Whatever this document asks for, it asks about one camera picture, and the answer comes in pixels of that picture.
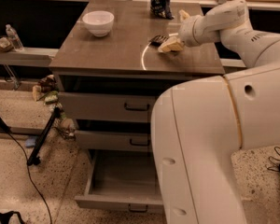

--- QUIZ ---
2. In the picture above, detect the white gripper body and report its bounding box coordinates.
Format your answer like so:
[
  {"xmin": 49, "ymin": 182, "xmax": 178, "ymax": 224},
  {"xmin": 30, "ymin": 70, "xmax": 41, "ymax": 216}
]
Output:
[{"xmin": 178, "ymin": 15, "xmax": 208, "ymax": 47}]

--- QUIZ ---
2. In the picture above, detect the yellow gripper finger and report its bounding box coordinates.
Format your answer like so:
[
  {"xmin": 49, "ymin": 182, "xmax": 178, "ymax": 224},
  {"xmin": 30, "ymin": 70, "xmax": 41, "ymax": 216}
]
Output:
[
  {"xmin": 179, "ymin": 9, "xmax": 189, "ymax": 21},
  {"xmin": 158, "ymin": 36, "xmax": 184, "ymax": 52}
]

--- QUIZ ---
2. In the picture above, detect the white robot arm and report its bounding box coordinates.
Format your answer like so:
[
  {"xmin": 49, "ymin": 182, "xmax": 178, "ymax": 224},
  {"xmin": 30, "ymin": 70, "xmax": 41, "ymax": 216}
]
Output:
[{"xmin": 151, "ymin": 0, "xmax": 280, "ymax": 224}]

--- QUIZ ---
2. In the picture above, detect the grey drawer cabinet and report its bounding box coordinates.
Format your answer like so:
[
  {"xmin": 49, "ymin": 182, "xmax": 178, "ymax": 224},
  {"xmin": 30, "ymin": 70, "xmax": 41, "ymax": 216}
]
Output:
[{"xmin": 49, "ymin": 0, "xmax": 226, "ymax": 156}]

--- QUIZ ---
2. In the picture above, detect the top grey drawer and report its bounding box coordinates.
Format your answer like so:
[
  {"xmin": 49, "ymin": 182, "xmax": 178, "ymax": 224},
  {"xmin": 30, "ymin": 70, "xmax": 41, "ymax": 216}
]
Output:
[{"xmin": 59, "ymin": 92, "xmax": 156, "ymax": 122}]

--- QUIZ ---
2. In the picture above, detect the middle grey drawer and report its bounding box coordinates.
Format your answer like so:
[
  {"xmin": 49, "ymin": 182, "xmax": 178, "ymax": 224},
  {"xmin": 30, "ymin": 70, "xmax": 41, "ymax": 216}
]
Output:
[{"xmin": 76, "ymin": 131, "xmax": 151, "ymax": 152}]

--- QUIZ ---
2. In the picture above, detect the bottom grey open drawer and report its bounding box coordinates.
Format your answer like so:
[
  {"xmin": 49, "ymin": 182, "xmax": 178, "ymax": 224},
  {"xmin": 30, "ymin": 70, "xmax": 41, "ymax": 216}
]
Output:
[{"xmin": 75, "ymin": 149, "xmax": 163, "ymax": 213}]

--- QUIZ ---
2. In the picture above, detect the white ceramic bowl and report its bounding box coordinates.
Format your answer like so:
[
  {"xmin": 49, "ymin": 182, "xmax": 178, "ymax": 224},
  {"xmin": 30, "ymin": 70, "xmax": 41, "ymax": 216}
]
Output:
[{"xmin": 82, "ymin": 10, "xmax": 115, "ymax": 37}]

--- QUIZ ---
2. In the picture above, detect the pile of snack packages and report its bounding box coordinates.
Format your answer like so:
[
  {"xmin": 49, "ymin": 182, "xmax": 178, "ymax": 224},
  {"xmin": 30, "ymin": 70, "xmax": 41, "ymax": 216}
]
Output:
[{"xmin": 32, "ymin": 75, "xmax": 76, "ymax": 140}]

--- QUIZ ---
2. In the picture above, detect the clear plastic water bottle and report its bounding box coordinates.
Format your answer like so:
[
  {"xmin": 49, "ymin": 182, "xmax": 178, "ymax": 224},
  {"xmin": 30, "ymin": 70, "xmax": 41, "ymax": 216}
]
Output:
[{"xmin": 6, "ymin": 24, "xmax": 24, "ymax": 51}]

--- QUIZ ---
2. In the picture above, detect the small basket with items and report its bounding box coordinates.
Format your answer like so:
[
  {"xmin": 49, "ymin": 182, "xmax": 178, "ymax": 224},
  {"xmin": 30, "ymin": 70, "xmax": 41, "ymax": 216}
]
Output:
[{"xmin": 0, "ymin": 36, "xmax": 13, "ymax": 52}]

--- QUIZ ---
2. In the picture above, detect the black floor cable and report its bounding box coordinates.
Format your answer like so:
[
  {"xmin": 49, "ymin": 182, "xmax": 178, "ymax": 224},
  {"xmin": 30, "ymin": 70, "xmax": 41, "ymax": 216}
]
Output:
[{"xmin": 6, "ymin": 131, "xmax": 54, "ymax": 224}]

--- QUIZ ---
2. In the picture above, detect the black strap bottom left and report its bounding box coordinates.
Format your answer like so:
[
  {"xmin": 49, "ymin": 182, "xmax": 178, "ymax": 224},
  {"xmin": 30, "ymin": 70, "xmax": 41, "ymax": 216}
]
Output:
[{"xmin": 0, "ymin": 208, "xmax": 26, "ymax": 224}]

